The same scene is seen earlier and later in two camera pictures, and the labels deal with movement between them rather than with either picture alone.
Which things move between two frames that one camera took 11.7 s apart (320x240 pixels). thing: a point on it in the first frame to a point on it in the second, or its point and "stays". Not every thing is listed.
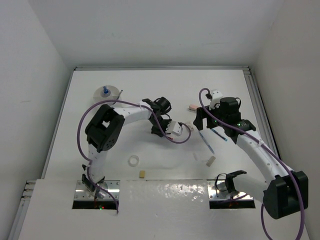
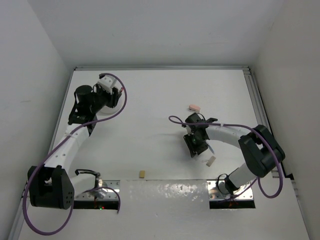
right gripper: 198,121 to 193,148
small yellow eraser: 142,174 stays
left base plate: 82,192 stays
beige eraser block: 211,161 stays
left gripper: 157,131 to 112,96
